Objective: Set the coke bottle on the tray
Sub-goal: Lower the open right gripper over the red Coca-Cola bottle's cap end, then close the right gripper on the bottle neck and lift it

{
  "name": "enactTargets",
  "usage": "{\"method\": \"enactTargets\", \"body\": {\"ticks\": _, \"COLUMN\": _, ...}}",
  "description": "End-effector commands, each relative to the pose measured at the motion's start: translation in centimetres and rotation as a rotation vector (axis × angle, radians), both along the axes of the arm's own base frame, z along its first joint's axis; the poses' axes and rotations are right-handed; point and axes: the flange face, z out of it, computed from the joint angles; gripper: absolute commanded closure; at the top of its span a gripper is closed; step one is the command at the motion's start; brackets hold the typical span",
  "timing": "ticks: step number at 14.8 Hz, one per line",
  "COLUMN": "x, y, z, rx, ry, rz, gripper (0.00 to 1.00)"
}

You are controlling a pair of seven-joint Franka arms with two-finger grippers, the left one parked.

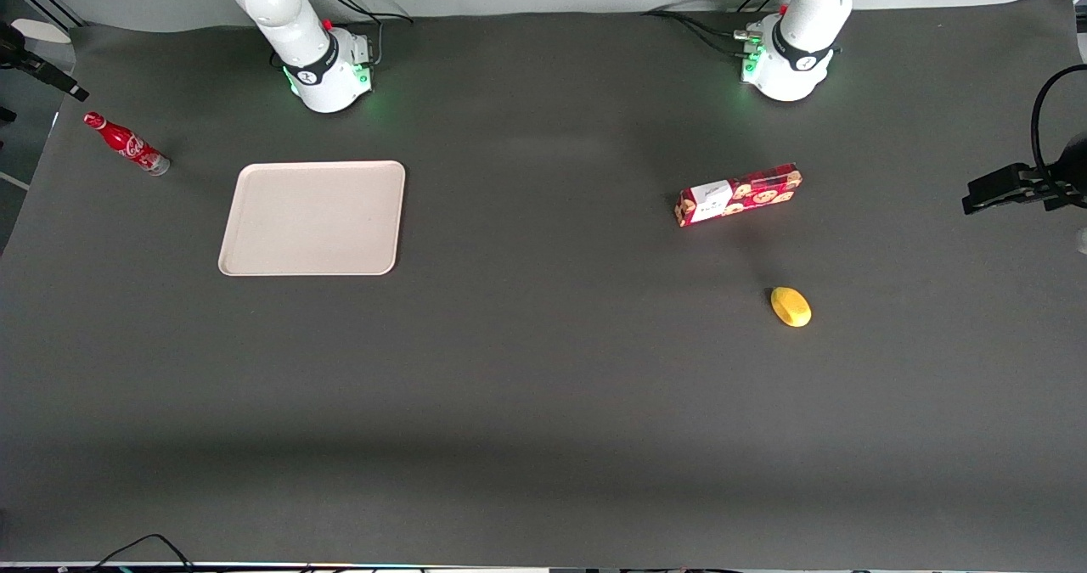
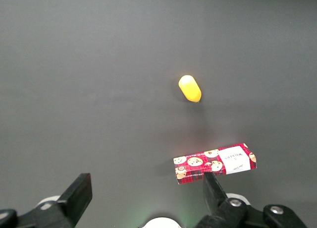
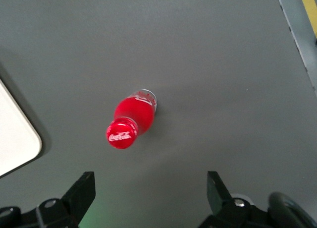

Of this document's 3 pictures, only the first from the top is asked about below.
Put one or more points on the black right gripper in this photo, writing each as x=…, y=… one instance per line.
x=10, y=48

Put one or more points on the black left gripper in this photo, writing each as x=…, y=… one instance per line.
x=1072, y=165

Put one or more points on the red coke bottle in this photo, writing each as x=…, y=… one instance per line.
x=127, y=143

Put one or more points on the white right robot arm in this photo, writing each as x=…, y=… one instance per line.
x=280, y=4

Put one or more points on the beige plastic tray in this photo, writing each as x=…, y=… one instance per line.
x=312, y=218

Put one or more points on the yellow lemon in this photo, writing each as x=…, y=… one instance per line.
x=791, y=306

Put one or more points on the red cookie box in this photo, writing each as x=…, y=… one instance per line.
x=739, y=195

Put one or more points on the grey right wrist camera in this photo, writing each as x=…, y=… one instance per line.
x=41, y=30

